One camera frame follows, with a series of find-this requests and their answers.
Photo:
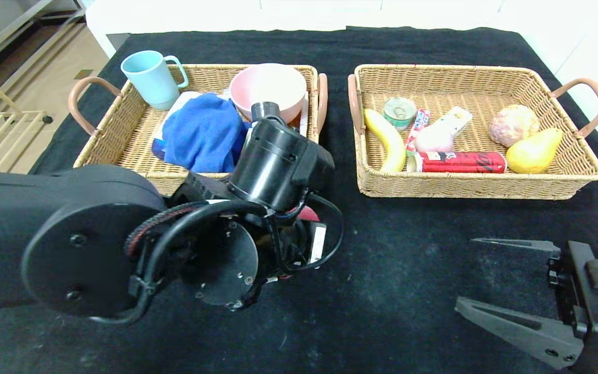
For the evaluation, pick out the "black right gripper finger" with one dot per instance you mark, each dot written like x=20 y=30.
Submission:
x=522 y=332
x=535 y=248

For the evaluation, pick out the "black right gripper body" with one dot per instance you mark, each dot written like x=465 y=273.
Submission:
x=570 y=283

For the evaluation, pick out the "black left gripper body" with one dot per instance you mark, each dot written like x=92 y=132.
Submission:
x=318 y=243

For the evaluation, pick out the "red peach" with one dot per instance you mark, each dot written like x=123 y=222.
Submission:
x=309 y=214

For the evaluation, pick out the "brown cream puff bread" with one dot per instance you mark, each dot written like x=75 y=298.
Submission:
x=514 y=124

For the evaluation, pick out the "black cosmetic tube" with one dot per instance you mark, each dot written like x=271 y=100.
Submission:
x=265 y=110

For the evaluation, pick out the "pale pink soft ball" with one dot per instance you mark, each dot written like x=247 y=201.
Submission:
x=431 y=140

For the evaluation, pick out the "blue microfibre cloth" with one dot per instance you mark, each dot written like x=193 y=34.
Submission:
x=203 y=135

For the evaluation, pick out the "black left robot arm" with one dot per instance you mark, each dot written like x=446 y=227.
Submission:
x=70 y=244

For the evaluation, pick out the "wicker basket with food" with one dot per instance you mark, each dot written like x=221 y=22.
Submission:
x=486 y=88

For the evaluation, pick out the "wicker basket with household items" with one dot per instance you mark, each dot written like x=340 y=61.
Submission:
x=122 y=150

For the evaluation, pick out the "black table cloth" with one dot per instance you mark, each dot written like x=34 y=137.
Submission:
x=382 y=285

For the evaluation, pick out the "yellow pear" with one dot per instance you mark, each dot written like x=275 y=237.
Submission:
x=532 y=153

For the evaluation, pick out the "red chips can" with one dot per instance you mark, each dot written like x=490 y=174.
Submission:
x=460 y=162

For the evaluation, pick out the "yellow banana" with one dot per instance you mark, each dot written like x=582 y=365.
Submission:
x=387 y=137

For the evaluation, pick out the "white pen pink tip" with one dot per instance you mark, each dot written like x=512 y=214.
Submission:
x=304 y=117

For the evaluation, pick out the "small cream snack box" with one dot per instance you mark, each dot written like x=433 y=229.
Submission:
x=457 y=119

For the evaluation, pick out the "red candy stick pack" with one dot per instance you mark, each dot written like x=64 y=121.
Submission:
x=417 y=130

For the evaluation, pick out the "green tin can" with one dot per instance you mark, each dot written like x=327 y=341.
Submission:
x=398 y=111

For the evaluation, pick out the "pink bowl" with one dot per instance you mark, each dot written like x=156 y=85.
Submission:
x=270 y=85

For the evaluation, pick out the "large white bottle blue cap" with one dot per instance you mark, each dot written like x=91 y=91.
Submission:
x=158 y=149

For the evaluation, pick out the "teal mug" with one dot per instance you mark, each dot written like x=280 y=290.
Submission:
x=148 y=83

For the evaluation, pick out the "light wooden rack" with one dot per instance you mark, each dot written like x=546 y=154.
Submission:
x=24 y=115

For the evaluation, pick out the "grey low shelf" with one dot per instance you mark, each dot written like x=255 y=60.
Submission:
x=3 y=21

